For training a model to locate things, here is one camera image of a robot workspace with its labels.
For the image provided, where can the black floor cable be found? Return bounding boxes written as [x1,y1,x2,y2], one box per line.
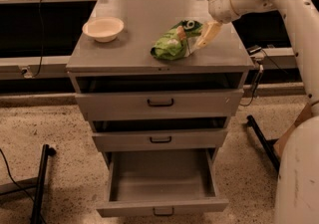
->
[0,147,48,224]

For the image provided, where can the grey top drawer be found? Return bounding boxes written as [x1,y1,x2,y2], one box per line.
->
[76,90,243,121]

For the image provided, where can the grey metal drawer cabinet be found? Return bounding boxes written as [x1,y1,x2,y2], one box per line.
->
[65,0,255,156]

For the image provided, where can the green rice chip bag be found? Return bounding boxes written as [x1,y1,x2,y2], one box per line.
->
[151,20,203,61]

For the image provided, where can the wall power outlet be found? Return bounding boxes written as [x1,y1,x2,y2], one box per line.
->
[19,66,33,79]

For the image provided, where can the black stand leg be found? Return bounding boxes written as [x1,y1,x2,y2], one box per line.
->
[31,144,56,224]
[247,114,280,172]

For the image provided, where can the white paper bowl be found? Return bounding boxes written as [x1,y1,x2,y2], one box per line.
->
[82,17,124,43]

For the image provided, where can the grey middle drawer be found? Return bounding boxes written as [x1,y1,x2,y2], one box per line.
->
[93,128,227,152]

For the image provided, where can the black stand leg right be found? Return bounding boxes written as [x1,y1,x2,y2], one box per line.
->
[247,114,280,172]

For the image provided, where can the black stand leg left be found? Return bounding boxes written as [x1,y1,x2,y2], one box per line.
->
[31,144,56,224]

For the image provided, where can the brown cardboard box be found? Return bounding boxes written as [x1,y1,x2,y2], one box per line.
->
[274,104,312,158]

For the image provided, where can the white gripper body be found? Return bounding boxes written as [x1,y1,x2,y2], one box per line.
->
[208,0,240,24]

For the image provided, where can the black cable right side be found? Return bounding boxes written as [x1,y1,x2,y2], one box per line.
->
[239,48,289,109]

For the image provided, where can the grey drawer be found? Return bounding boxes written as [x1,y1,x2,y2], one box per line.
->
[76,90,243,121]
[97,148,228,217]
[93,128,227,152]

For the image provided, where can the grey bottom drawer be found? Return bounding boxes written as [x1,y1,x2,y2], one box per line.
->
[97,148,228,217]

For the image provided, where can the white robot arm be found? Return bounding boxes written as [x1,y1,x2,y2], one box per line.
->
[202,0,319,224]

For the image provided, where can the black cable left wall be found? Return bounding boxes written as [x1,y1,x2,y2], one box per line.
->
[33,0,55,79]

